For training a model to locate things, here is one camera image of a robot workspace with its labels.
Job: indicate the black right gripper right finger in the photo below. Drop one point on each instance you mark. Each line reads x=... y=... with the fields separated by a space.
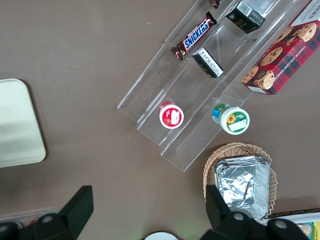
x=220 y=215

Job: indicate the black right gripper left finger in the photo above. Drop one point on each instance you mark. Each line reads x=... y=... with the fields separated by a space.
x=75 y=212

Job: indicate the light wicker basket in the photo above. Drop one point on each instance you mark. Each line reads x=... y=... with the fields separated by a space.
x=240 y=150

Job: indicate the beige plastic tray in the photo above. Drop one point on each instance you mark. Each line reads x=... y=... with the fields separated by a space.
x=17 y=125

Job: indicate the foil container stack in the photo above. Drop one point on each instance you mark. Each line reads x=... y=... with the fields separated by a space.
x=240 y=185

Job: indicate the white snack bin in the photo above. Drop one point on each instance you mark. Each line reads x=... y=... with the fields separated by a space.
x=292 y=218

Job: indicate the clear cracker bag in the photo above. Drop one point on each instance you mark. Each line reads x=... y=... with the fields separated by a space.
x=305 y=230

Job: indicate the green lid yogurt cup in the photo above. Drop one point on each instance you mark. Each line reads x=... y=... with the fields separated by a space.
x=233 y=120

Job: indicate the yellow snack packet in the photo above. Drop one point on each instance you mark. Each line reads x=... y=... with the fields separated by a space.
x=316 y=231

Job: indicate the red lid yogurt cup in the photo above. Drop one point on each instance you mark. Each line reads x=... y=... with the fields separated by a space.
x=171 y=117

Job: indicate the clear acrylic stepped shelf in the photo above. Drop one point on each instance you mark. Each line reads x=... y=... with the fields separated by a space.
x=160 y=82

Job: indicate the small black box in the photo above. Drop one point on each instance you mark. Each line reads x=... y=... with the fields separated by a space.
x=246 y=17
x=207 y=62

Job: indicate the red tartan cookie box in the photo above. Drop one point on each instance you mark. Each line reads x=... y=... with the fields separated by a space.
x=282 y=62

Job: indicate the Snickers bar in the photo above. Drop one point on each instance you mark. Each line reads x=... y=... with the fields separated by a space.
x=195 y=37
x=215 y=3

